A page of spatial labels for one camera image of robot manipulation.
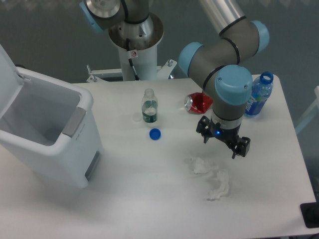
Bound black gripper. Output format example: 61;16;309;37
196;116;251;159

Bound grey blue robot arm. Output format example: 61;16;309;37
80;0;270;156

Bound white crumpled paper ball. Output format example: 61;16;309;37
183;157;230;202

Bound crushed red soda can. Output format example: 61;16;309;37
184;92;213;115

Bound blue plastic bottle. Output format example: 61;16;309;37
245;71;274;118

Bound blue bottle cap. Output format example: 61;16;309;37
149;128;161;140

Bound clear green-label plastic bottle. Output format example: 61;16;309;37
142;88;158;123

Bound white bottle cap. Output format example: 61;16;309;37
132;113;142;122

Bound black device at edge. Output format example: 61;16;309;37
300;202;319;229

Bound white open trash bin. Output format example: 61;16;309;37
0;49;103;188

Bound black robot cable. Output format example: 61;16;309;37
125;38;140;81

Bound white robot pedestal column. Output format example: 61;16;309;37
86;12;180;83

